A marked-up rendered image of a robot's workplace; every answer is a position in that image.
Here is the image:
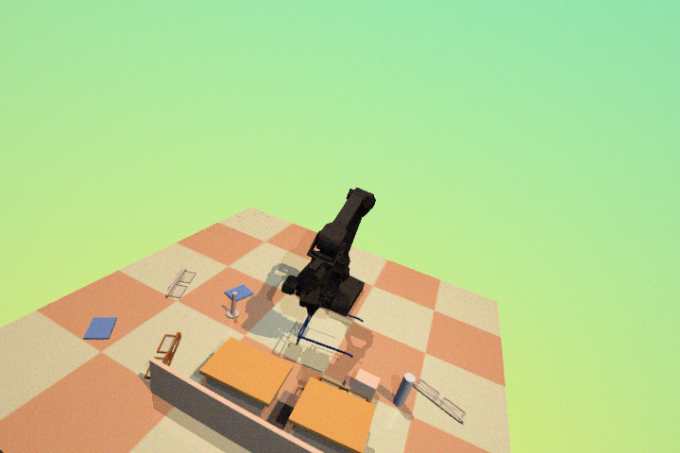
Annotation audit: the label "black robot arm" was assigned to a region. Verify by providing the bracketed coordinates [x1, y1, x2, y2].
[297, 188, 376, 310]

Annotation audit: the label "blue flat slab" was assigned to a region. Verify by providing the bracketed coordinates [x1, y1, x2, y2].
[83, 317, 117, 340]
[224, 285, 254, 301]

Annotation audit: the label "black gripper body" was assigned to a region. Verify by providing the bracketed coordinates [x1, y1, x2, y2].
[281, 276, 349, 313]

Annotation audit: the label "navy rectangular glasses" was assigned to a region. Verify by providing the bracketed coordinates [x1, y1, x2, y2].
[296, 307, 364, 358]

